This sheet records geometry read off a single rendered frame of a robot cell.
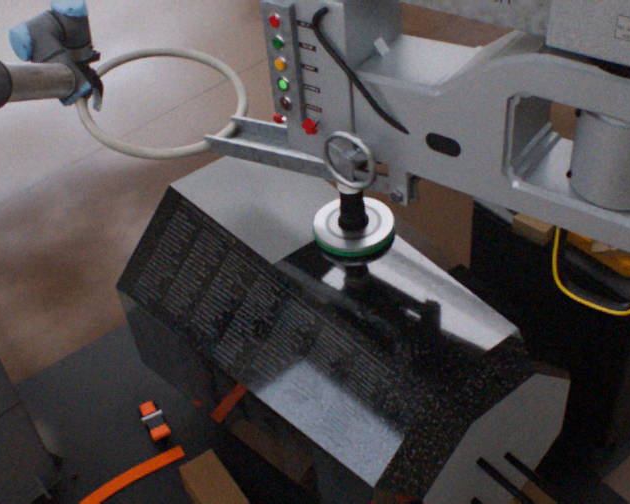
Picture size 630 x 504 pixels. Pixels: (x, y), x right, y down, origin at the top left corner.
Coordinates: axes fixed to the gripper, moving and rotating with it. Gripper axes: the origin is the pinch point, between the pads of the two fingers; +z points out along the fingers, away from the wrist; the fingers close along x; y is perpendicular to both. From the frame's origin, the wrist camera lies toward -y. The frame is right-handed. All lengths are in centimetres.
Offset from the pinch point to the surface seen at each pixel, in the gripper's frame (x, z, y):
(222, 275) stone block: 49, 13, 46
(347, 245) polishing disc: 82, -4, 43
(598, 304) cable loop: 138, -23, 67
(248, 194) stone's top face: 52, 7, 20
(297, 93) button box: 65, -47, 39
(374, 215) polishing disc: 88, -4, 31
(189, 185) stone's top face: 33.6, 11.0, 16.2
